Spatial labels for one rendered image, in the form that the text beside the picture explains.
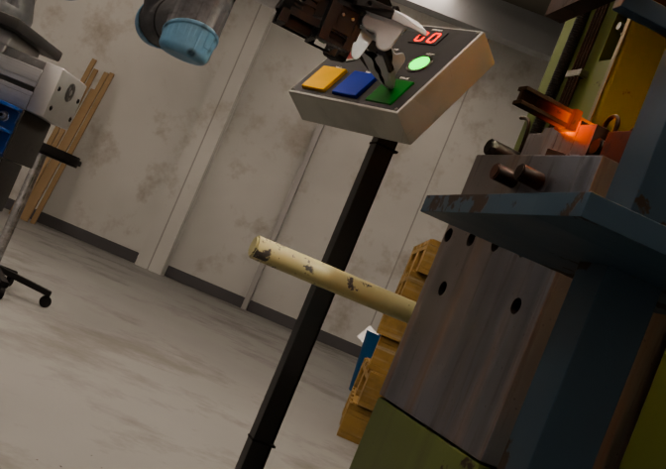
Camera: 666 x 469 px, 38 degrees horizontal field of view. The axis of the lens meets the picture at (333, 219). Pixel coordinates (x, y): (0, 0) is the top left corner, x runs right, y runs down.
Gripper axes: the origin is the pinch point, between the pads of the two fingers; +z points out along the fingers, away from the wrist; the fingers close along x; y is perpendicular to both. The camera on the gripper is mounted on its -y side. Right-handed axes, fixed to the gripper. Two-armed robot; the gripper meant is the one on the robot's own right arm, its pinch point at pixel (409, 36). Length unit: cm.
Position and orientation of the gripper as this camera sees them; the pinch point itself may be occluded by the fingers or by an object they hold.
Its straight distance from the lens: 147.9
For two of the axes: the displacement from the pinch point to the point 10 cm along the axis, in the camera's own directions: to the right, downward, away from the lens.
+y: -3.9, 9.2, -0.6
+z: 8.7, 3.9, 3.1
